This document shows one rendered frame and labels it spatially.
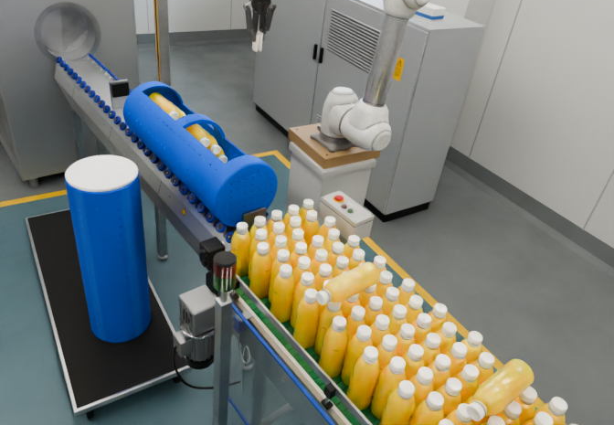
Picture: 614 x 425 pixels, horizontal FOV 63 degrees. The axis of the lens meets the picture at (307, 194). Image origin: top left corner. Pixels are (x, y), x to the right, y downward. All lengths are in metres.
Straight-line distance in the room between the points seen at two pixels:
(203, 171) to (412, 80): 1.77
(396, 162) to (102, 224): 2.08
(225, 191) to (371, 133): 0.70
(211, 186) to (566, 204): 3.05
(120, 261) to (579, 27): 3.32
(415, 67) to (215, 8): 4.45
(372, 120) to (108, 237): 1.21
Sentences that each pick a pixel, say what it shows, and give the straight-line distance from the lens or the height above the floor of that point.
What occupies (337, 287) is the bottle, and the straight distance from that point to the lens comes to 1.45.
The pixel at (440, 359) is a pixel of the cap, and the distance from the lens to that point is 1.45.
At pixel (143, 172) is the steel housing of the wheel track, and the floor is 0.86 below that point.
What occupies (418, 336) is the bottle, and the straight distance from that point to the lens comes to 1.55.
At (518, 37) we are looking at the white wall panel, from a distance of 4.36.
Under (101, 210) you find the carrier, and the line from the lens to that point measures 2.14.
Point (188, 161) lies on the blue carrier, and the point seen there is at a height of 1.16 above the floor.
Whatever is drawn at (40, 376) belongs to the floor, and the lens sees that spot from 2.84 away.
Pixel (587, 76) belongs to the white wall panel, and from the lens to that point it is 4.06.
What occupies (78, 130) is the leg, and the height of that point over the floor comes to 0.50.
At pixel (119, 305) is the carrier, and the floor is 0.40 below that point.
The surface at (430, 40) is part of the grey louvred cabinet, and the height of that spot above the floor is 1.38.
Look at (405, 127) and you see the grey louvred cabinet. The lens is 3.41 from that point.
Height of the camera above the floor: 2.16
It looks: 33 degrees down
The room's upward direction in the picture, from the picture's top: 8 degrees clockwise
